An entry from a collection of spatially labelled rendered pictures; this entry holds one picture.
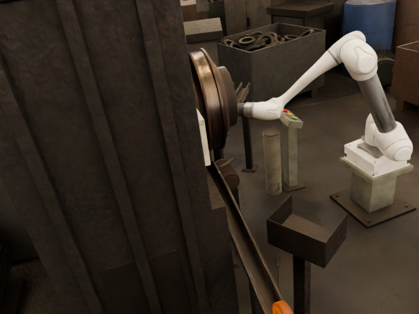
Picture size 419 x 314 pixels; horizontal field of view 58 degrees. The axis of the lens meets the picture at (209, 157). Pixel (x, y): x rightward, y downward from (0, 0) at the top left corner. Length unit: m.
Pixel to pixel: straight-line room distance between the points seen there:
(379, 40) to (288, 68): 1.31
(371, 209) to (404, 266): 0.47
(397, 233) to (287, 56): 2.23
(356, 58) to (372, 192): 1.04
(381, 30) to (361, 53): 3.06
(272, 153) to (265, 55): 1.51
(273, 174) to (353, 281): 0.94
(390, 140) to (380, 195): 0.57
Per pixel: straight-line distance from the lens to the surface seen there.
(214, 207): 1.45
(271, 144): 2.69
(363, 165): 2.59
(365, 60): 1.99
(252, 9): 5.91
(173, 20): 1.15
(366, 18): 4.98
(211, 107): 1.53
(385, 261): 2.51
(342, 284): 2.34
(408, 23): 5.30
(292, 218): 1.79
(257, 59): 3.93
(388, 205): 2.89
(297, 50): 4.25
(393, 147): 2.32
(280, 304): 1.29
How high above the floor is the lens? 1.76
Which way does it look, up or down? 30 degrees down
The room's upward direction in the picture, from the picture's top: 8 degrees counter-clockwise
